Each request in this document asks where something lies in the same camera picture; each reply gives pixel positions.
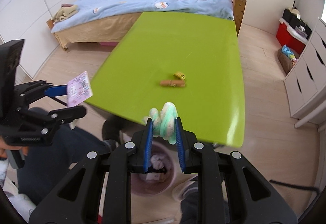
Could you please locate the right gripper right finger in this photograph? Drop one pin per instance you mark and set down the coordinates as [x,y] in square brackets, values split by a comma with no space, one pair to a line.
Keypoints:
[230,188]

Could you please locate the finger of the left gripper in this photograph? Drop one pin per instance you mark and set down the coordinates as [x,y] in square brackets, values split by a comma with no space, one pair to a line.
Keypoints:
[40,89]
[68,116]

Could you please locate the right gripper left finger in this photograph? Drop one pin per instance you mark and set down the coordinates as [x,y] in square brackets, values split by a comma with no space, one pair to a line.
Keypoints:
[76,199]

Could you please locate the purple paper packet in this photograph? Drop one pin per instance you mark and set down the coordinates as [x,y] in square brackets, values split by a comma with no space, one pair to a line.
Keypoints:
[78,90]

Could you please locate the green white striped sock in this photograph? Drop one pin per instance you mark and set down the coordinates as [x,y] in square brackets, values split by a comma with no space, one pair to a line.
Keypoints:
[164,122]

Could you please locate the pink trash bin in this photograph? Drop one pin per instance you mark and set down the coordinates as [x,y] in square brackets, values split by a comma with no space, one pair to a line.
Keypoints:
[155,182]

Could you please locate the person's left hand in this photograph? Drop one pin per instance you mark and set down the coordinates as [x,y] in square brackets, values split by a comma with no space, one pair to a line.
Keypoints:
[4,148]

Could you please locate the beige folded blanket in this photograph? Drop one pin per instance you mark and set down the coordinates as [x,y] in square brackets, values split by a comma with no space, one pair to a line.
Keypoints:
[65,12]

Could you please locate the bed with blue blanket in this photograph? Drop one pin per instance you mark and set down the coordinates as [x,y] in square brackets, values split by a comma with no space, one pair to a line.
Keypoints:
[109,20]

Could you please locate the wooden clothespin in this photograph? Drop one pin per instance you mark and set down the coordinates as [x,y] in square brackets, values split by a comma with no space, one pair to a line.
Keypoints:
[173,83]

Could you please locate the white drawer cabinet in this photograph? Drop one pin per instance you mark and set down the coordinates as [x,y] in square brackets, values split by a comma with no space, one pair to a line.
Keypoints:
[305,83]

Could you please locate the green table cover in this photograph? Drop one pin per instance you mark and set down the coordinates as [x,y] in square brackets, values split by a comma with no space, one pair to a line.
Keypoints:
[204,48]

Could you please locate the red storage box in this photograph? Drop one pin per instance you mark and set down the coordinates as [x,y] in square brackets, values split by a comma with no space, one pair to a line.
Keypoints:
[286,35]

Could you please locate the black storage bins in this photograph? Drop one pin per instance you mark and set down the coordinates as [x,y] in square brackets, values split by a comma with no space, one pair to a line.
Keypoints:
[293,17]

